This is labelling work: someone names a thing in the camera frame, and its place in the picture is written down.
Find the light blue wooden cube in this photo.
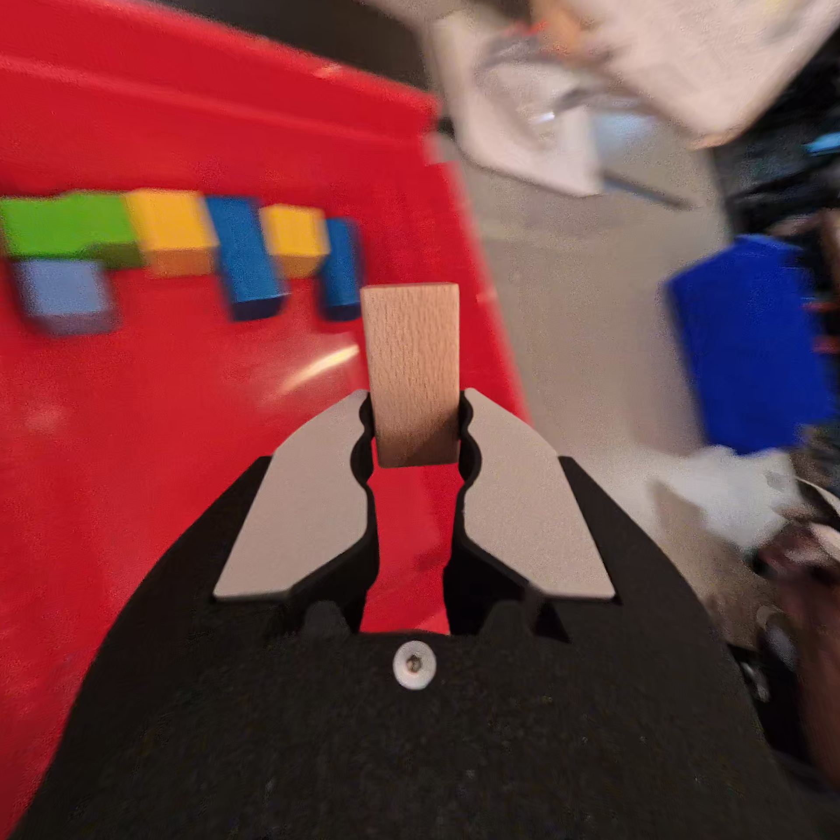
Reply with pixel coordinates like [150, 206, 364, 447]
[11, 259, 118, 337]

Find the blue plastic bin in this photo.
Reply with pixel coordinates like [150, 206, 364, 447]
[666, 235, 836, 455]

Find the natural wooden block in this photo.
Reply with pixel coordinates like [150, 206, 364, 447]
[361, 284, 463, 469]

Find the blue wooden block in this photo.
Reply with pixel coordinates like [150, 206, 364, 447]
[319, 218, 364, 322]
[204, 196, 288, 322]

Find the yellow wooden block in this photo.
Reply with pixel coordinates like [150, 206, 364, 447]
[260, 205, 330, 280]
[128, 189, 221, 278]

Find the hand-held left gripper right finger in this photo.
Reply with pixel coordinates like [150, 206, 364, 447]
[447, 389, 615, 605]

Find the red plastic bin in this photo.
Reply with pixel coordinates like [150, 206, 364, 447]
[0, 0, 529, 804]

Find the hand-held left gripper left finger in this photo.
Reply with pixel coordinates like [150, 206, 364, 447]
[214, 390, 382, 607]

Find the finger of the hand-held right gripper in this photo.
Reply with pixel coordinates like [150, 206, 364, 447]
[654, 444, 805, 555]

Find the long green wooden block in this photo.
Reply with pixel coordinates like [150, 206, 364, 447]
[0, 192, 144, 271]

